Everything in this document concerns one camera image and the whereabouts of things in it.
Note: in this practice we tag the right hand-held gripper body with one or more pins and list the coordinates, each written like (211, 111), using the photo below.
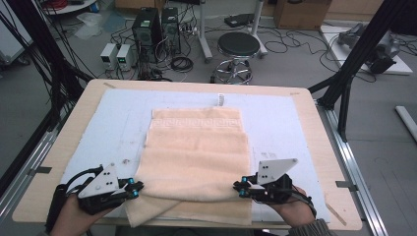
(273, 187)

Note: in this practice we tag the white desk leg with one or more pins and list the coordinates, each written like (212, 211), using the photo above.
(204, 32)
(257, 29)

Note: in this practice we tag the cream terry towel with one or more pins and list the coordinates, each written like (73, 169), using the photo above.
(196, 154)

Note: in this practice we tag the brown cardboard box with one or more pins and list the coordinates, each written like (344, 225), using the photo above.
(301, 13)

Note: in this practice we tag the black metal frame post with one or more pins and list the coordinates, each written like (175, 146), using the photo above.
(49, 65)
(357, 55)

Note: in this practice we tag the person's left hand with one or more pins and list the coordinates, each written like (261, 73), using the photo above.
(72, 219)

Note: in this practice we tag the light wooden table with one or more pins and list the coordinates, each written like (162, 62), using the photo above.
(316, 137)

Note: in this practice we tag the person's right hand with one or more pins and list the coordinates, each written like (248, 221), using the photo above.
(295, 209)

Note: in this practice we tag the clear plastic bag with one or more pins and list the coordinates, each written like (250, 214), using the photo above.
(91, 24)

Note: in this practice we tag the grey machine on white board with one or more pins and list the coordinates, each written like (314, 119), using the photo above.
(377, 46)

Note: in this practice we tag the black computer tower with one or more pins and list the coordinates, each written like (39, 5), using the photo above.
(146, 29)
(171, 29)

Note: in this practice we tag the white tube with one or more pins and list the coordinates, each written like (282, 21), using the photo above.
(407, 121)

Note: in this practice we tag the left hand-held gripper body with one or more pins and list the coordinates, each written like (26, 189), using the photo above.
(100, 185)

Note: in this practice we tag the white bench power supply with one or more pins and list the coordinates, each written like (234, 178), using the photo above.
(108, 55)
(126, 57)

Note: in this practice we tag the white round table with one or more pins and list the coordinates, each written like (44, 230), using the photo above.
(70, 6)

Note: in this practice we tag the black round stool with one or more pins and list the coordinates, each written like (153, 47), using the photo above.
(238, 44)

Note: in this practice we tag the black flat device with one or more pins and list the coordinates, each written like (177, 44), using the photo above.
(239, 20)

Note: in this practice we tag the aluminium side rail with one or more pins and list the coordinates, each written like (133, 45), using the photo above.
(23, 164)
(357, 173)

